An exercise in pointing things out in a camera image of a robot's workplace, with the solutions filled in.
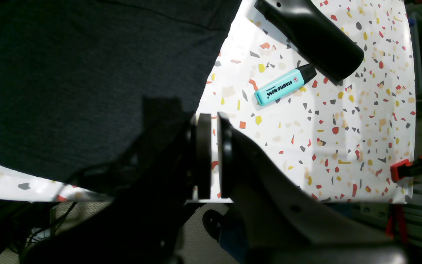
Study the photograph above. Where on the black T-shirt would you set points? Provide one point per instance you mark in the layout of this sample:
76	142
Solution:
82	82

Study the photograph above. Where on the red black clamp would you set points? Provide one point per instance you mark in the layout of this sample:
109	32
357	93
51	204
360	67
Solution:
406	168

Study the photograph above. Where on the black handheld device left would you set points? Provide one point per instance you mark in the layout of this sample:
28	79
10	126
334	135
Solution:
318	40

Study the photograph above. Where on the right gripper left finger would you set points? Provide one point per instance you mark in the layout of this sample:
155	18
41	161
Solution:
149	183

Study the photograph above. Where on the turquoise Stabilo Boss highlighter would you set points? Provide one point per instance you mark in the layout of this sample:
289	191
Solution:
285	84

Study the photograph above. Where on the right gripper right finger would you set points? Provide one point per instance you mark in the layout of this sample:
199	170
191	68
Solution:
284	225

